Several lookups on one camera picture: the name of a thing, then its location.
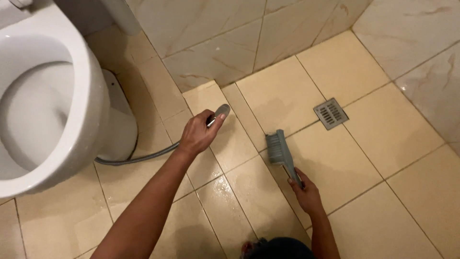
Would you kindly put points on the person's dark clothing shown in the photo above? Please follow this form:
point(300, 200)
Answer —
point(276, 249)

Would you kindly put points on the person's left hand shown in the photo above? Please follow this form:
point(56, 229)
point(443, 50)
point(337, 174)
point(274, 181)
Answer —
point(197, 133)

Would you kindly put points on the grey bidet sprayer head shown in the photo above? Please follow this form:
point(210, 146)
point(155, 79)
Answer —
point(219, 112)

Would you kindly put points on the grey scrubbing brush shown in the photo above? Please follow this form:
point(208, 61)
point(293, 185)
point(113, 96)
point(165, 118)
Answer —
point(281, 153)

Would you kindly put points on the metal floor drain grate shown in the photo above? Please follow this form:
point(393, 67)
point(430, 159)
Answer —
point(331, 113)

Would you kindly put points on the person's right hand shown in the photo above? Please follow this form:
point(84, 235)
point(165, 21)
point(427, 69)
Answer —
point(307, 196)

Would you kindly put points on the white toilet bowl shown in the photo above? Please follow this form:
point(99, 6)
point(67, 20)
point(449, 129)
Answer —
point(54, 104)

